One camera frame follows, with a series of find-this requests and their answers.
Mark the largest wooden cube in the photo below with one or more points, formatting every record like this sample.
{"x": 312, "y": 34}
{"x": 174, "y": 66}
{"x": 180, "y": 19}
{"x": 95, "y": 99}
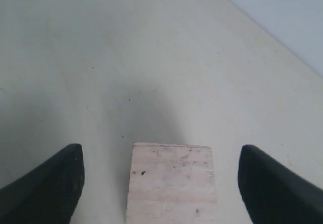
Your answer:
{"x": 171, "y": 184}

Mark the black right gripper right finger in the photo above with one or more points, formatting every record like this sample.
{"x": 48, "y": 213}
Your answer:
{"x": 274, "y": 194}

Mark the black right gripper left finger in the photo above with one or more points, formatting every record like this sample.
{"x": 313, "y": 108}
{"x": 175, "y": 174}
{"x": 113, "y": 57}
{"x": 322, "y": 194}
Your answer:
{"x": 47, "y": 194}

